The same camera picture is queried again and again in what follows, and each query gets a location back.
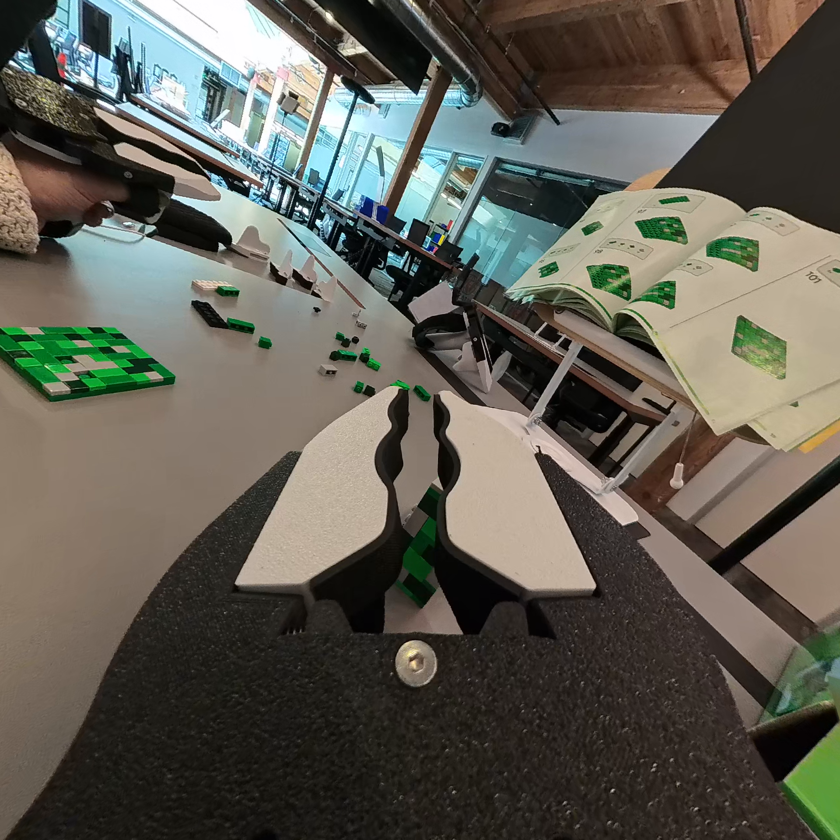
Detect white paper sheet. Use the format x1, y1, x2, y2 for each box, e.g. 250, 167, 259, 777
408, 287, 463, 324

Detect green mosaic lego plate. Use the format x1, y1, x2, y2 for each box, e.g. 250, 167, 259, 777
0, 326, 177, 403

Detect black metal pole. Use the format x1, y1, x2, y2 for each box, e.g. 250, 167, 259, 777
707, 459, 840, 575

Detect green lego box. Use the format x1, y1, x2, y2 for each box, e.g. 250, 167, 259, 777
761, 613, 840, 840

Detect wood-edged office desk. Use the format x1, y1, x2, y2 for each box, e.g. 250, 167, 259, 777
472, 298, 697, 427

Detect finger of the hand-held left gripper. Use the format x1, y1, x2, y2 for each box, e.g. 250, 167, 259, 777
95, 107, 212, 183
167, 172, 223, 202

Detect small green lego pieces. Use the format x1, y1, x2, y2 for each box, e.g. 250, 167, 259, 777
257, 331, 433, 403

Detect person's left hand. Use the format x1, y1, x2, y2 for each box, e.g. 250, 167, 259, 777
31, 146, 131, 237

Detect wooden support post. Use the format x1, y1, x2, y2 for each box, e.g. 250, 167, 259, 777
382, 64, 455, 212

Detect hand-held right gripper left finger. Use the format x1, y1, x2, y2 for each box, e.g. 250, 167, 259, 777
234, 386, 413, 634

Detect white-topped long table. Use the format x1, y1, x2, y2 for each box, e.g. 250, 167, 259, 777
98, 92, 265, 193

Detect black floor lamp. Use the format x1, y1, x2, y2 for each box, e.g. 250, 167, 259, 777
307, 74, 376, 229

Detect silver ventilation duct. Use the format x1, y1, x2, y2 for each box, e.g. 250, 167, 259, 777
377, 0, 487, 109

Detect black partition board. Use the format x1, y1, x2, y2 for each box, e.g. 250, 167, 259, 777
656, 0, 840, 234

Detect ceiling-hung black screen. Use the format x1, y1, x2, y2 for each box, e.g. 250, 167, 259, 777
314, 0, 434, 96

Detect green lego block build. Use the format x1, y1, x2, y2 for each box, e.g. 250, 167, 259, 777
392, 484, 442, 608

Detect black textured pad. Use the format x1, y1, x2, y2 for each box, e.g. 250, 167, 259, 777
154, 197, 234, 253

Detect lego instruction booklet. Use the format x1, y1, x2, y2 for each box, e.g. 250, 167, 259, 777
505, 188, 840, 454

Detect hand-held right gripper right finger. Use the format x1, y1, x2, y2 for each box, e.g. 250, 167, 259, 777
433, 390, 598, 636

